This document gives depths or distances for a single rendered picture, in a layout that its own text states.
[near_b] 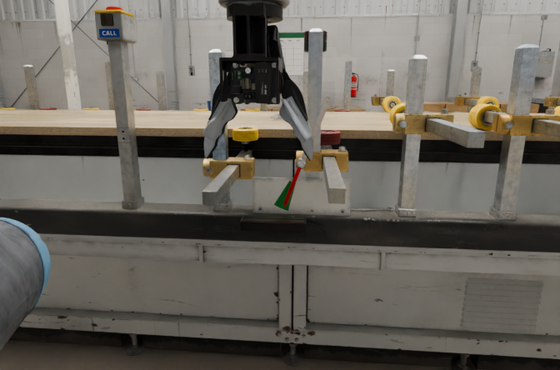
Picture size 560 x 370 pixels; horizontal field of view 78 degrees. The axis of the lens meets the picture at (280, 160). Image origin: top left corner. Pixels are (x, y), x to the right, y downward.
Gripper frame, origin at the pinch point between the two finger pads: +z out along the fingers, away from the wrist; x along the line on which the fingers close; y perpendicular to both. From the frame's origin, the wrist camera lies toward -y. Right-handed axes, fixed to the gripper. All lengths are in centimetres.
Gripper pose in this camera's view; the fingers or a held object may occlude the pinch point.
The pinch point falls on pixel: (258, 159)
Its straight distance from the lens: 50.4
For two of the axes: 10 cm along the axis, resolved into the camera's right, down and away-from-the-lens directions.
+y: -0.9, 2.2, -9.7
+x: 10.0, 0.2, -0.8
